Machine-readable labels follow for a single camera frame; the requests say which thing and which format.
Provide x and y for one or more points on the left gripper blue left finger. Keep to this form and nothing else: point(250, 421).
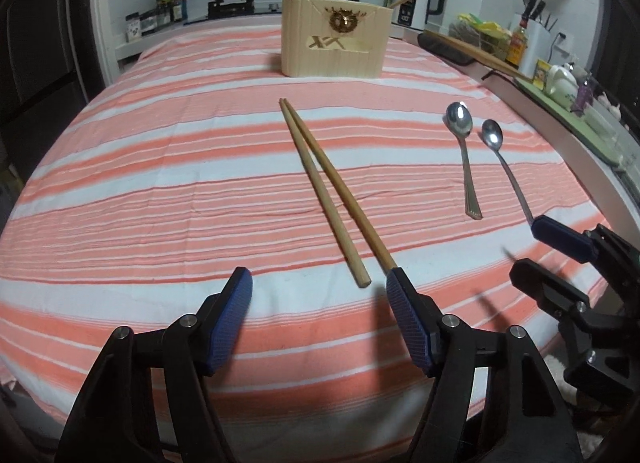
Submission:
point(113, 417)

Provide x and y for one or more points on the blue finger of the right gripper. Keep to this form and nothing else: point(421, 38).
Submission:
point(552, 294)
point(564, 239)

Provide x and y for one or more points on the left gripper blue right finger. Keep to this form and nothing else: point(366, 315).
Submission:
point(493, 398)

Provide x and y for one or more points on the wooden chopstick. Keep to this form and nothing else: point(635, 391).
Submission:
point(347, 246)
point(377, 246)

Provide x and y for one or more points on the green mat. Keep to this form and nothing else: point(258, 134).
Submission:
point(599, 144)

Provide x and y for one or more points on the slim steel spoon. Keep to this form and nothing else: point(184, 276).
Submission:
point(491, 134)

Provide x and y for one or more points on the white teapot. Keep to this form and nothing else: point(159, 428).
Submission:
point(561, 86)

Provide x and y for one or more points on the white knife holder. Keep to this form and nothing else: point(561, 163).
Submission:
point(538, 47)

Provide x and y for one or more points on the wooden cutting board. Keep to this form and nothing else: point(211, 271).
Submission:
point(462, 53)

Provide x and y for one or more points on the brown sauce bottle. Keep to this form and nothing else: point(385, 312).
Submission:
point(518, 43)

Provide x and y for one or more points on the yellow green snack bag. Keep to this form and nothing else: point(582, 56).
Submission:
point(488, 36)

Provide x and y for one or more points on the pink striped tablecloth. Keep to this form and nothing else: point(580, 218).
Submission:
point(184, 169)

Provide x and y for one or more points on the chopstick in holder right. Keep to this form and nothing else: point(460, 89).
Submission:
point(397, 3)

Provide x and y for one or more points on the wooden utensil holder box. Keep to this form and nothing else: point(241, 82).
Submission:
point(333, 38)

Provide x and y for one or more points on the white spice jar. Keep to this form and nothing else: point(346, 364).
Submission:
point(134, 30)

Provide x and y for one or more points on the green-capped condiment bottle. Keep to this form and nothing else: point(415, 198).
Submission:
point(164, 12)

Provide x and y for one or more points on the black gas stove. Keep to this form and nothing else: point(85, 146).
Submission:
point(230, 9)

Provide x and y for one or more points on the wide-handled steel spoon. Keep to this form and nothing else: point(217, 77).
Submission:
point(459, 121)

